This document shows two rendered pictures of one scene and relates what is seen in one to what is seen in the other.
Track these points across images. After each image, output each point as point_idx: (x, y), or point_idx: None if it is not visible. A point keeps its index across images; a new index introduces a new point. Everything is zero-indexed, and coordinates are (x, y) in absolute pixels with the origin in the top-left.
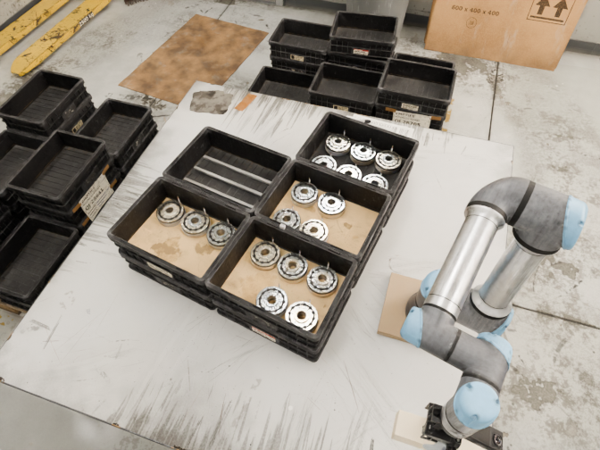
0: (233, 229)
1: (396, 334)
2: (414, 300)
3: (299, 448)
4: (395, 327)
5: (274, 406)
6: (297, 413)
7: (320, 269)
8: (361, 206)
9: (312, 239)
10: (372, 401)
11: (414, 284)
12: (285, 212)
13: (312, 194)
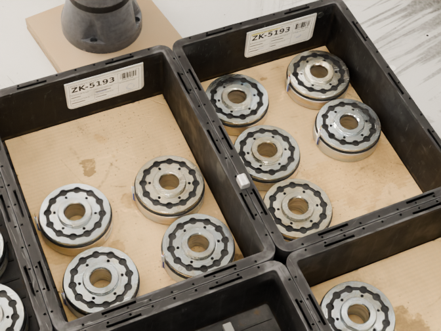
0: (326, 301)
1: (173, 32)
2: (117, 13)
3: (410, 27)
4: (165, 39)
5: (413, 82)
6: (386, 56)
7: (223, 113)
8: (20, 183)
9: (210, 124)
10: (278, 8)
11: (71, 63)
12: (186, 262)
13: (91, 261)
